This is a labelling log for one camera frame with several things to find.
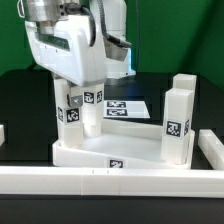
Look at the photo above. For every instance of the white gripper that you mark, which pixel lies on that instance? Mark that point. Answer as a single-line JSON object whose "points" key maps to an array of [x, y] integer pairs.
{"points": [[67, 53]]}

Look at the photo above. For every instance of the white desk top tray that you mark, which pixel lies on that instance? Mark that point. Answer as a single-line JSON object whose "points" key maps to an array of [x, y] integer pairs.
{"points": [[122, 144]]}

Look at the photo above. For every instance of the AprilTag marker sheet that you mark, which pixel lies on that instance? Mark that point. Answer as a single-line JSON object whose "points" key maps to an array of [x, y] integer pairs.
{"points": [[125, 109]]}

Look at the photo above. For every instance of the white left obstacle bar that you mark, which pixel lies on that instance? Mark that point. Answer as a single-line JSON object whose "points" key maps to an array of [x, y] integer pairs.
{"points": [[2, 135]]}

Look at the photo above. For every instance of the white obstacle bar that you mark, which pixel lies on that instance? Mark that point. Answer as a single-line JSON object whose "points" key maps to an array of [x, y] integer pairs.
{"points": [[111, 182], [2, 135], [212, 148]]}

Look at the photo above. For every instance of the white front obstacle bar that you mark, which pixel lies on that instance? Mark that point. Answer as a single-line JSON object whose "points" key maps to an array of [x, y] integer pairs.
{"points": [[111, 182]]}

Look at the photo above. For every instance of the white right obstacle bar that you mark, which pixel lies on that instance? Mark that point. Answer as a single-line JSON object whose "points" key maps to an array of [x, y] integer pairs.
{"points": [[212, 148]]}

